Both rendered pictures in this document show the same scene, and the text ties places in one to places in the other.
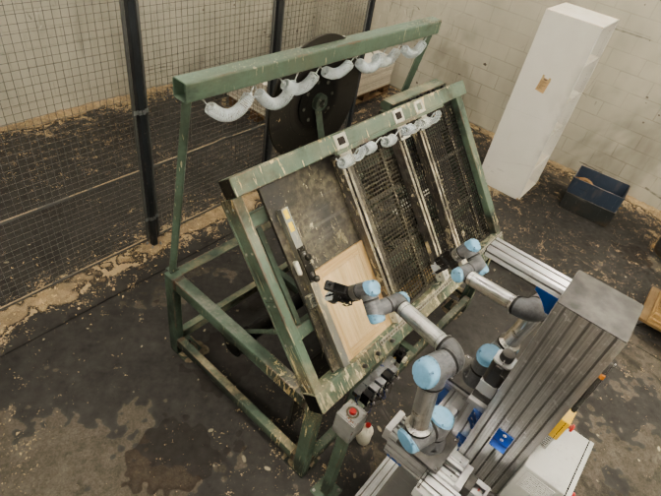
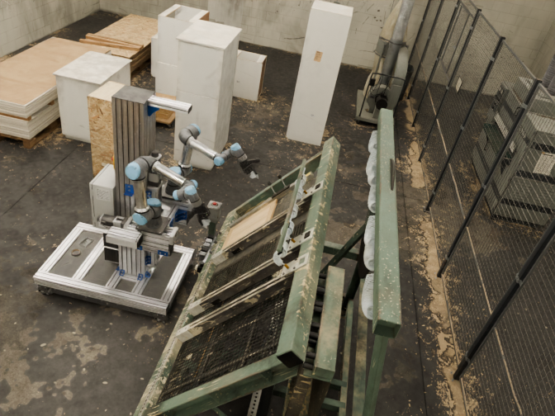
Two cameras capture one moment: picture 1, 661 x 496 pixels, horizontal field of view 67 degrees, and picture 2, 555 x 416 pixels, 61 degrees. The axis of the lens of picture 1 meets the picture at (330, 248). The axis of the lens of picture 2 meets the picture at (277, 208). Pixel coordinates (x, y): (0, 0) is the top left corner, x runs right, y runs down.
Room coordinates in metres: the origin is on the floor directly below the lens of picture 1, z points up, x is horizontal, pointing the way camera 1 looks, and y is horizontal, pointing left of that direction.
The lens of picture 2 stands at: (4.77, -1.55, 3.60)
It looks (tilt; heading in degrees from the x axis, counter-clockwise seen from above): 36 degrees down; 150
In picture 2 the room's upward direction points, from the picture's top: 12 degrees clockwise
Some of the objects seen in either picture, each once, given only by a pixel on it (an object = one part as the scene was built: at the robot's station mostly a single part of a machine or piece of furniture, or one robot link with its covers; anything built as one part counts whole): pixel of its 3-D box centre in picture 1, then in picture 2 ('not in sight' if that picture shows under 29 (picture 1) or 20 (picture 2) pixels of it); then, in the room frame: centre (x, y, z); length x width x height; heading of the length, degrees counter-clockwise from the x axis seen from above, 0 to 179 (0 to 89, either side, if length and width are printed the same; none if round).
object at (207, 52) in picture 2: not in sight; (206, 97); (-1.01, 0.35, 0.88); 0.90 x 0.60 x 1.75; 147
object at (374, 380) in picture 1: (382, 380); (205, 254); (1.81, -0.47, 0.69); 0.50 x 0.14 x 0.24; 146
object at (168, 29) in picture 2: not in sight; (183, 35); (-2.89, 0.52, 1.08); 0.80 x 0.59 x 0.72; 147
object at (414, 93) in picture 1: (403, 144); (310, 361); (3.49, -0.39, 1.38); 0.70 x 0.15 x 0.85; 146
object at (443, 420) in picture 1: (438, 422); (174, 175); (1.27, -0.63, 1.20); 0.13 x 0.12 x 0.14; 130
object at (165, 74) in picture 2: not in sight; (180, 78); (-2.88, 0.48, 0.36); 0.80 x 0.58 x 0.72; 147
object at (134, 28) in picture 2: not in sight; (130, 44); (-4.87, -0.03, 0.23); 2.45 x 1.03 x 0.45; 147
